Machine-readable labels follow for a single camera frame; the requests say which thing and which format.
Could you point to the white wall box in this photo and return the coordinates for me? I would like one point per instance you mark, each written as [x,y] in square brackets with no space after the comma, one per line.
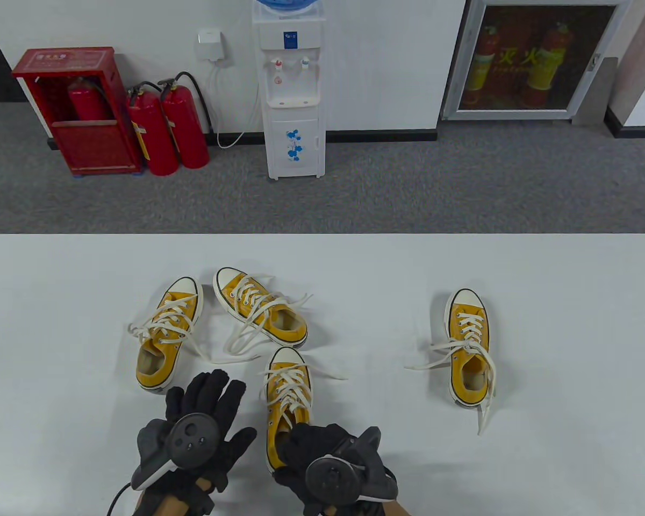
[211,45]

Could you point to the red yellow fire extinguisher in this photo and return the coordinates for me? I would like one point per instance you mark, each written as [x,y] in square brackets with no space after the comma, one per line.
[548,70]
[481,70]

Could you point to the person's right forearm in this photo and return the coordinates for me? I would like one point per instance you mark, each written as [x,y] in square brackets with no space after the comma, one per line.
[392,509]

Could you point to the person's left forearm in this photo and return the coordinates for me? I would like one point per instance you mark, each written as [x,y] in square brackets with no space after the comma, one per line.
[174,502]

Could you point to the white shoe lace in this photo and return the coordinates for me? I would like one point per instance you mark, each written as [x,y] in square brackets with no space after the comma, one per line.
[134,330]
[250,297]
[424,365]
[287,387]

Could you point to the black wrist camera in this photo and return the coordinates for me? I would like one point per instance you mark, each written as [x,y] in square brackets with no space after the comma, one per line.
[204,497]

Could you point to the white water dispenser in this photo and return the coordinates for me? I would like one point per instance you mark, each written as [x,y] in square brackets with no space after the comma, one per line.
[293,107]

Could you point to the yellow canvas shoe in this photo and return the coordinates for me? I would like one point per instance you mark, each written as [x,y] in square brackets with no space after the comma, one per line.
[287,357]
[185,287]
[227,277]
[465,301]

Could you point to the person's left hand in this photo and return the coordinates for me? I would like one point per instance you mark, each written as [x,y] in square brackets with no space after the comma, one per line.
[209,392]

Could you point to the person's right hand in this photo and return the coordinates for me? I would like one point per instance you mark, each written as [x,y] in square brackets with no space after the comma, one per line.
[301,446]

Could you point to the blue water bottle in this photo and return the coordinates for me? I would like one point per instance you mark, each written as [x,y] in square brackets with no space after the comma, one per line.
[285,5]

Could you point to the glass door fire cabinet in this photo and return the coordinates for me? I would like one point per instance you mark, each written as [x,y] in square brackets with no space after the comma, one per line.
[537,59]

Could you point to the black white handheld controller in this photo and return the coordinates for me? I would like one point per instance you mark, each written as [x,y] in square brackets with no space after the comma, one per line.
[193,438]
[333,478]

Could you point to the red extinguisher cabinet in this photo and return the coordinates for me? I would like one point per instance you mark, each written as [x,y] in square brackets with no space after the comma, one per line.
[94,148]

